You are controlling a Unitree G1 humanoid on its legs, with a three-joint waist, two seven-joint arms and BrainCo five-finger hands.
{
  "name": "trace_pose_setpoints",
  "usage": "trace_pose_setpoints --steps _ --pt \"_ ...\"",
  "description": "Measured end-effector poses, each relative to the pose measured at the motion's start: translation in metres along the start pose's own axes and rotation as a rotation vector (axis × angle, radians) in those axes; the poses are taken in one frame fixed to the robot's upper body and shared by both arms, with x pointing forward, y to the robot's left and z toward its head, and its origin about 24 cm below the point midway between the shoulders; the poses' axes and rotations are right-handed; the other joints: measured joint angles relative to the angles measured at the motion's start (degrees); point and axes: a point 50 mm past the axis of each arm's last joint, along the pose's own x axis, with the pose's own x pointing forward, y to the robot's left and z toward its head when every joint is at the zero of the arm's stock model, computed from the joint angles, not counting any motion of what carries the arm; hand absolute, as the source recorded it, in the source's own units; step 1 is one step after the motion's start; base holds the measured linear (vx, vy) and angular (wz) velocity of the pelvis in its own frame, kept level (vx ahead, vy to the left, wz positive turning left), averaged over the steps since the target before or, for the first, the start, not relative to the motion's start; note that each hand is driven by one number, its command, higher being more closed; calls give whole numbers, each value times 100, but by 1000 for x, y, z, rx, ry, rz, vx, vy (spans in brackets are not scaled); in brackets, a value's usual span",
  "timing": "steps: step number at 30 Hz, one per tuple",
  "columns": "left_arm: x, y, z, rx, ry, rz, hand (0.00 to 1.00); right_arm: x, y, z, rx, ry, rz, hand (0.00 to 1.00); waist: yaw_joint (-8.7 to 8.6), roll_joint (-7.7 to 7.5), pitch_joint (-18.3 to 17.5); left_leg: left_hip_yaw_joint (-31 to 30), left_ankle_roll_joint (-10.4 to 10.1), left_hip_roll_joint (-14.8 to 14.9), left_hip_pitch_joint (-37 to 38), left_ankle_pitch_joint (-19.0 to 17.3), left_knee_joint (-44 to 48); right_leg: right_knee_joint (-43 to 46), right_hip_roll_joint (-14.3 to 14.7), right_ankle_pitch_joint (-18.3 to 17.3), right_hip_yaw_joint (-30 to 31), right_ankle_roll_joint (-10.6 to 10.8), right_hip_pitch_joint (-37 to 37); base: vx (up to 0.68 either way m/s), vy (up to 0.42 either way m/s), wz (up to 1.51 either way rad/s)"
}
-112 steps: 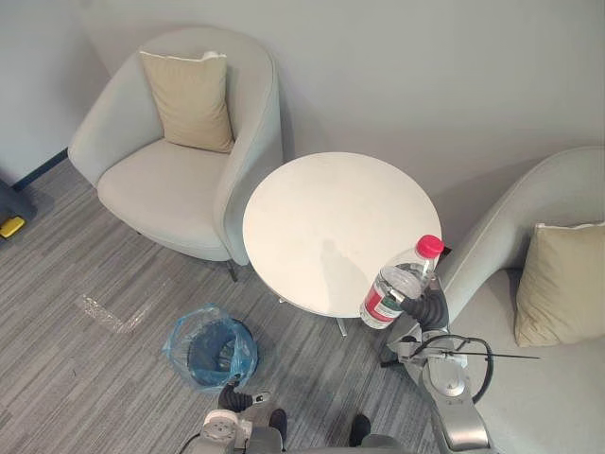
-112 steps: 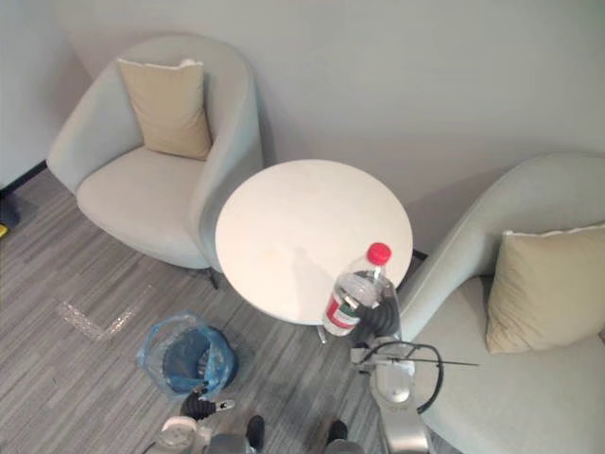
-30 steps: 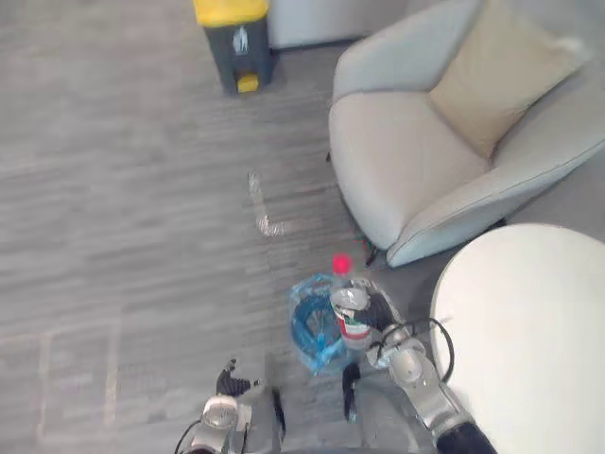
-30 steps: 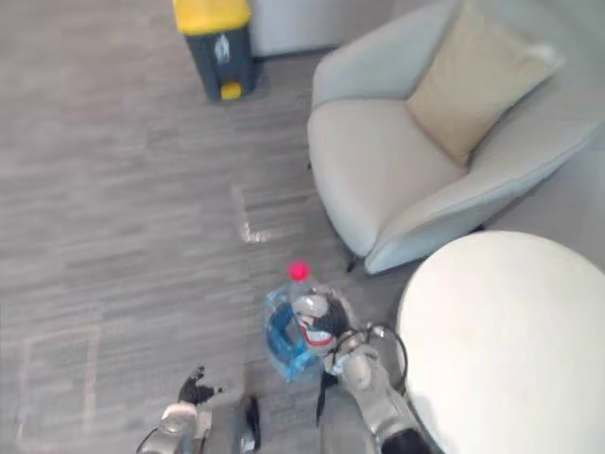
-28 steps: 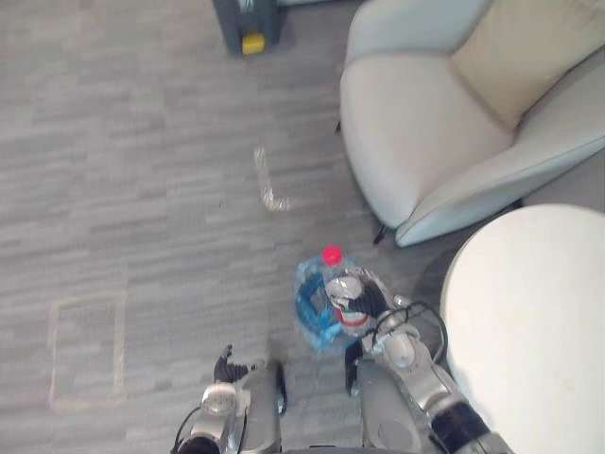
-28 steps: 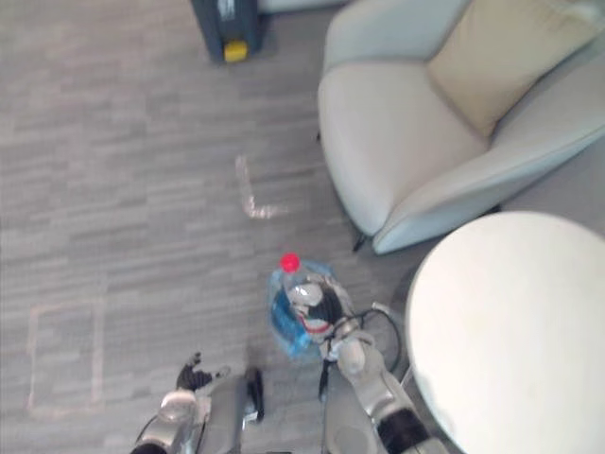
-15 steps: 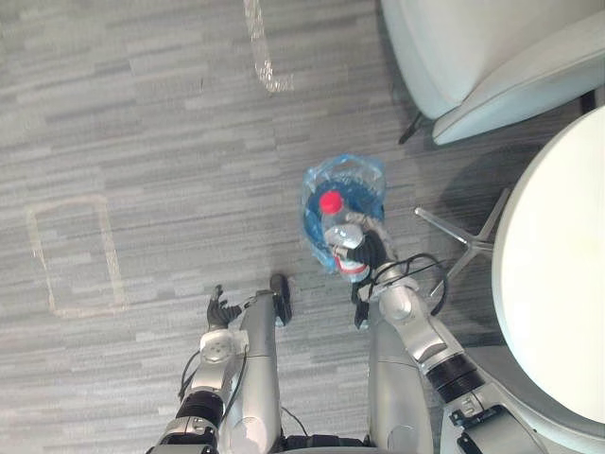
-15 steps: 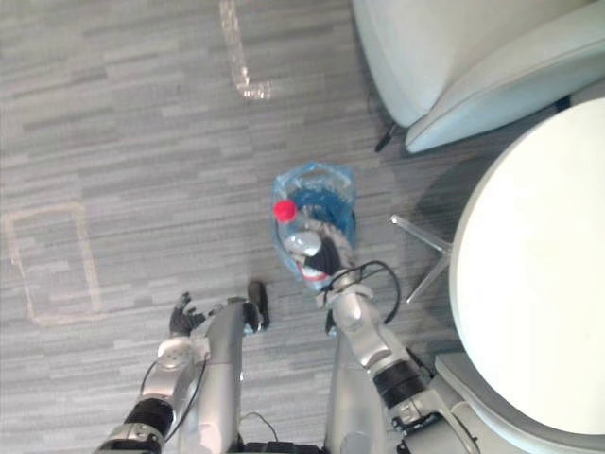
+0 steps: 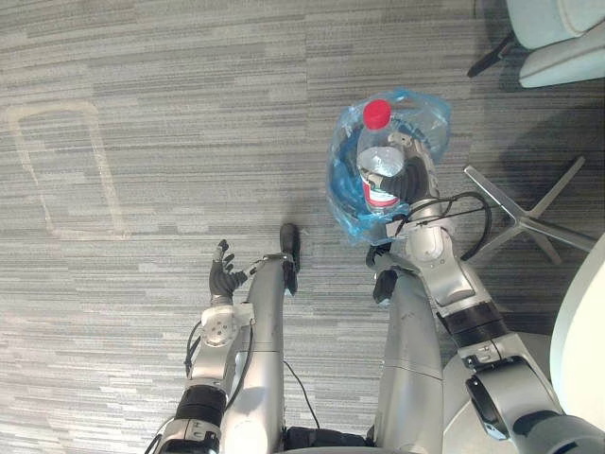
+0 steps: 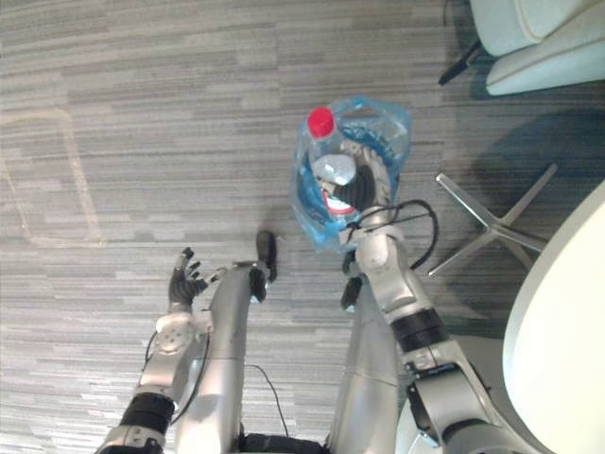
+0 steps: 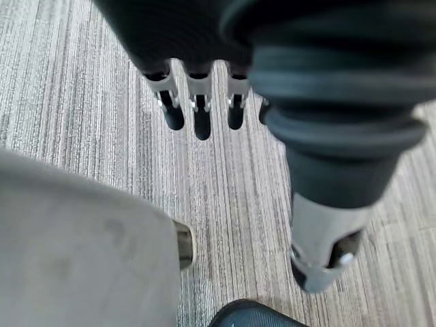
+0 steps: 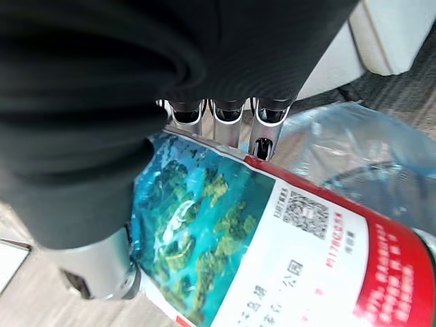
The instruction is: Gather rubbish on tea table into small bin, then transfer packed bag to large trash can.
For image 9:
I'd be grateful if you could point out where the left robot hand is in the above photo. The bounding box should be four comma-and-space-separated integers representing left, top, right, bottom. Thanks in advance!
209, 238, 263, 305

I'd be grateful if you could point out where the clear bottle red cap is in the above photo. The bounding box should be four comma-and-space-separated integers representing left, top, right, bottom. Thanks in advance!
355, 98, 408, 212

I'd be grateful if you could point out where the silver robot leg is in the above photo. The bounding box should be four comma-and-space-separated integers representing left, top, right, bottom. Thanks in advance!
220, 223, 303, 454
365, 245, 446, 454

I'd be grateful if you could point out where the light grey armchair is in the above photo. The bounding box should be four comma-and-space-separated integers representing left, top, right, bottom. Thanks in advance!
466, 0, 605, 90

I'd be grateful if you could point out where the thin black cable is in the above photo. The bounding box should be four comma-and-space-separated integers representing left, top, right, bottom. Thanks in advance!
282, 358, 323, 431

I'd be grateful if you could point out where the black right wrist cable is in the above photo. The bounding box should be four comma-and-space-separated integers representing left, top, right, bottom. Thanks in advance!
391, 192, 493, 262

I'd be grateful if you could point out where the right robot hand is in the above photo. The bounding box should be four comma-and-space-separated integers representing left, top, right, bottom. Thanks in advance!
370, 131, 443, 208

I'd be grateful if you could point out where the blue plastic bin bag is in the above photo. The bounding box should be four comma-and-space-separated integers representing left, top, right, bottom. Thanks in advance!
325, 85, 453, 246

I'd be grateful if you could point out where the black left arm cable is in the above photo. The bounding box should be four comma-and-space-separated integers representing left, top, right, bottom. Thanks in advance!
182, 318, 205, 380

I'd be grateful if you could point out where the silver cross table base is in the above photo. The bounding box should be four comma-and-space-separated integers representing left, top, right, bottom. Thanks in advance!
463, 155, 597, 267

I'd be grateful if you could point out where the right silver robot leg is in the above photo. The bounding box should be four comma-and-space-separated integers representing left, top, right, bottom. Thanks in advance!
365, 245, 446, 454

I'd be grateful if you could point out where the left silver robot leg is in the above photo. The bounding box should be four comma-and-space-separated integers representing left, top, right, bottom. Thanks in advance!
220, 223, 303, 454

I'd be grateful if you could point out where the black robot waist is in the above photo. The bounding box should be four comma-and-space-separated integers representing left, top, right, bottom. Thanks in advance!
282, 424, 377, 454

